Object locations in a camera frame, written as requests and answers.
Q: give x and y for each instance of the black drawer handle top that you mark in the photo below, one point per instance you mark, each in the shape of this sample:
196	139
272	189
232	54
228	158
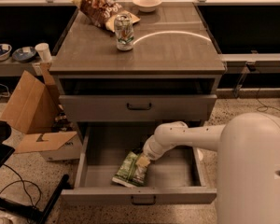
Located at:
139	107

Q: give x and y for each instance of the dark blue bowl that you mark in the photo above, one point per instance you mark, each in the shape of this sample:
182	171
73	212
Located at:
24	55

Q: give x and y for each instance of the green white soda can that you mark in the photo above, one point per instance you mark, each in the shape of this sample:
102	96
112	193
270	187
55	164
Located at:
123	26

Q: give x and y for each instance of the white bowl on counter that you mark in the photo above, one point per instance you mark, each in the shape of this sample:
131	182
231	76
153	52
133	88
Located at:
147	5

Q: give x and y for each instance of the open grey middle drawer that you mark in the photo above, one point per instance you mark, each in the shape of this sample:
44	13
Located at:
176	178

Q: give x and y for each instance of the brown chip bag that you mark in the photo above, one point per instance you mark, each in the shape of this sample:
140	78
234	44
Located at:
102	13

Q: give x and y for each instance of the white paper cup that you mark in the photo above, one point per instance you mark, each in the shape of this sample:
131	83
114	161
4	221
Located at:
44	52

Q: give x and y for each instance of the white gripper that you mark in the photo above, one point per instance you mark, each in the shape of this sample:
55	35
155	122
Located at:
150	152

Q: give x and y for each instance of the green jalapeno chip bag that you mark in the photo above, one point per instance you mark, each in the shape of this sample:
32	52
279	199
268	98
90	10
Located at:
129	174

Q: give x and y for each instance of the black drawer handle middle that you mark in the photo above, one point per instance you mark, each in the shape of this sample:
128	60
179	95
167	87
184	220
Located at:
143	200

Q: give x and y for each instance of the grey low shelf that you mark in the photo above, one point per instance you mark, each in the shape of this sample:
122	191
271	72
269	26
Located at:
12	68

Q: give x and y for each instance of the grey top drawer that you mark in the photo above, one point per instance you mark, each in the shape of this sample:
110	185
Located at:
108	108

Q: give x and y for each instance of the white blue bowl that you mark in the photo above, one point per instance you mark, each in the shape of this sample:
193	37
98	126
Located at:
5	50

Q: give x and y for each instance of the black drawer handle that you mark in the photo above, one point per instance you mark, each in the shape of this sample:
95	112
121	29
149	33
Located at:
143	200
139	107

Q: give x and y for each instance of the grey drawer cabinet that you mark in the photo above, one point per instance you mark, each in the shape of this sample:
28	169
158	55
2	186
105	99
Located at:
172	54

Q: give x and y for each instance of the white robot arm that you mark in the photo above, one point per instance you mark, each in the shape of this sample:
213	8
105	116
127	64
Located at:
248	163

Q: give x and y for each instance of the open cardboard box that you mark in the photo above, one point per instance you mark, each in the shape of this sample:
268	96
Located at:
32	111

